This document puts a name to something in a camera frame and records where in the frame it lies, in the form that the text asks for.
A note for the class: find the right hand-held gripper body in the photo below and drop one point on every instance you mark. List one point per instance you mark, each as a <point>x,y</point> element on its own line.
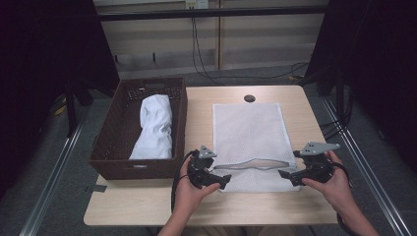
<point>318,165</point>

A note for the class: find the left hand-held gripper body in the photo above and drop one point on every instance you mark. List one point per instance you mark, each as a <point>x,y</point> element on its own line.
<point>200,164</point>

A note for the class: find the white mesh laundry bag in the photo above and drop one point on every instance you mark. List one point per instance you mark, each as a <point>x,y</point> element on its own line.
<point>250,131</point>

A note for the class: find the white garment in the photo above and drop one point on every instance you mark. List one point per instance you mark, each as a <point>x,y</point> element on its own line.
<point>155,126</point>

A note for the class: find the brown wicker basket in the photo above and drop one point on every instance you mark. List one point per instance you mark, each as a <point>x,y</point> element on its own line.
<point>121,131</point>

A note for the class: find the person's right hand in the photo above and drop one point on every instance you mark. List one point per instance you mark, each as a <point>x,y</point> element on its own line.
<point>334,190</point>

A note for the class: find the person's left hand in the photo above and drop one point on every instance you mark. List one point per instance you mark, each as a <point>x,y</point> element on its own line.
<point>190,196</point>

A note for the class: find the black stand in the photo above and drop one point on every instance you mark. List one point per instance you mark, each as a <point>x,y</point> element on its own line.
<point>341,98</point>
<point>71,108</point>

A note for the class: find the grey tape piece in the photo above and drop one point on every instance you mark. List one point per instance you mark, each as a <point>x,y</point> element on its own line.
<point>97,188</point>

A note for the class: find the dark curtain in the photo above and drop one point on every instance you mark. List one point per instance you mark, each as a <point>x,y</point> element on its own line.
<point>42,65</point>
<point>377,65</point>

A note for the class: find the black horizontal bar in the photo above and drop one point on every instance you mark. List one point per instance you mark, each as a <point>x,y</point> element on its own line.
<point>213,13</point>

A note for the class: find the white wall outlet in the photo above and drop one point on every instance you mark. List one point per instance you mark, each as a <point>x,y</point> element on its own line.
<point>196,4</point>

